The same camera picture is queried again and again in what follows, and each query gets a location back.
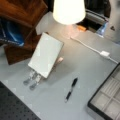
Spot white spiral notebook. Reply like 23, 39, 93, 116
28, 33, 64, 78

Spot white cable with adapter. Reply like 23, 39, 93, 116
69, 35, 120, 65

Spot orange marker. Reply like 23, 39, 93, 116
77, 26, 86, 32

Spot blue book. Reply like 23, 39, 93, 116
0, 18, 24, 46

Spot brown wooden shelf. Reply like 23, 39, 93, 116
0, 0, 48, 65

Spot black lidded drawer box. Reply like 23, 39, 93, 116
87, 63, 120, 120

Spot black pen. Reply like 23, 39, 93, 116
65, 78, 78, 103

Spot metal binder clips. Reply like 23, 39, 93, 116
23, 71, 42, 90

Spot white lamp shade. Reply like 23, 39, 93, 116
53, 0, 86, 25

